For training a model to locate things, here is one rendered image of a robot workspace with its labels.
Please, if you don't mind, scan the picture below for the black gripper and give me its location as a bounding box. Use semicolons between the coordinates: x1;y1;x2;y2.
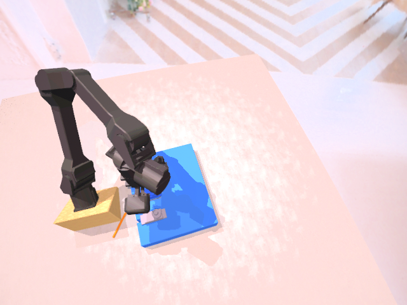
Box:
120;174;150;215

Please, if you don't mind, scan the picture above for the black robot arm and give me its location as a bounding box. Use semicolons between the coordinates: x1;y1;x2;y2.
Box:
34;67;171;212

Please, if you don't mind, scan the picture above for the blue flat deck plate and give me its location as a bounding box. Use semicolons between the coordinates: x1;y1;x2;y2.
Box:
135;143;218;248

